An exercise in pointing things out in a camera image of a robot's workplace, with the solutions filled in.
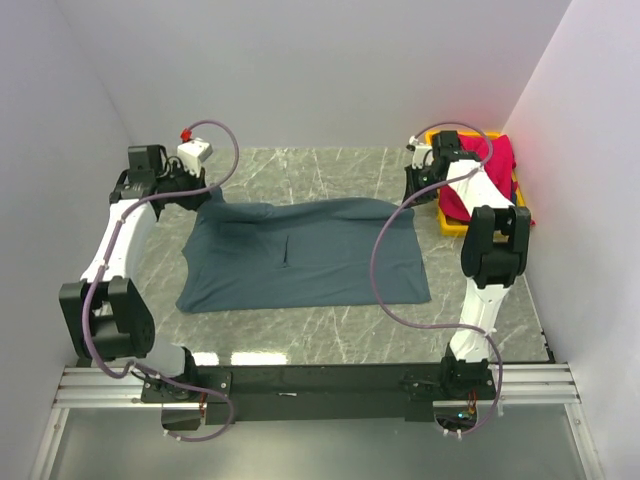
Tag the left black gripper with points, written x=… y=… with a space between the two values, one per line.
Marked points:
x=196 y=183

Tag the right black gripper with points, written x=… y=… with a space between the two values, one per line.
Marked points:
x=411 y=180

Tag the blue-grey t-shirt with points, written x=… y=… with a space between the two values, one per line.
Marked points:
x=339 y=252

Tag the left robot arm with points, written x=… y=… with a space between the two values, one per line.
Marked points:
x=105 y=306

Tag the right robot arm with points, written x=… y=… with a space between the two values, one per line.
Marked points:
x=493 y=255

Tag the yellow plastic bin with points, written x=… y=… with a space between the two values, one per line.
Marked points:
x=520 y=200

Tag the red t-shirt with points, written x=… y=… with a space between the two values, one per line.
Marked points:
x=500 y=160

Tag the black base beam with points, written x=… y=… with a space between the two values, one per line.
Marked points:
x=310 y=392

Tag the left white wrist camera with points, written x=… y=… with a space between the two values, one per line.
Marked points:
x=192 y=152

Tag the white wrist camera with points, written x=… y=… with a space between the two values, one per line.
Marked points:
x=420 y=152
x=192 y=152

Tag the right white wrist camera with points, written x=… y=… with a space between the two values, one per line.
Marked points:
x=420 y=152

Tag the aluminium rail frame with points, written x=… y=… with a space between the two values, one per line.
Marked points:
x=100 y=429

